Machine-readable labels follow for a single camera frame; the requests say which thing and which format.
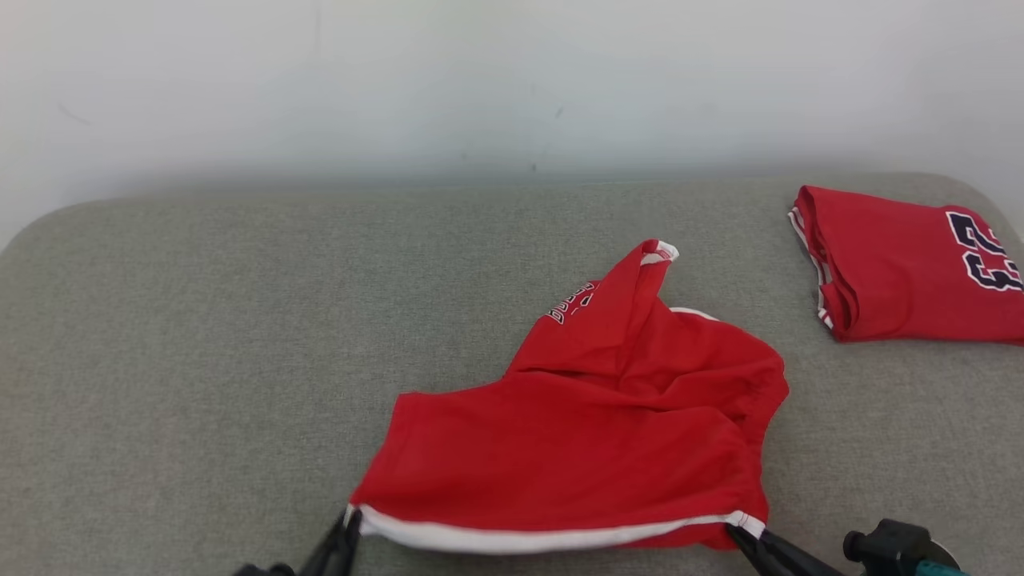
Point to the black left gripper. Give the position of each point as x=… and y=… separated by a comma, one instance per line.
x=264, y=570

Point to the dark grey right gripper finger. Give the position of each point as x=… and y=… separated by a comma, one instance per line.
x=788, y=560
x=750, y=560

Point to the red shorts with white trim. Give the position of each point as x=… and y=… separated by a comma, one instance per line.
x=600, y=432

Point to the red shirt with white sleeves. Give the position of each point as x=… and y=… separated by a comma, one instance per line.
x=896, y=272

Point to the grey fabric sofa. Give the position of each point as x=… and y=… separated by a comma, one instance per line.
x=200, y=320

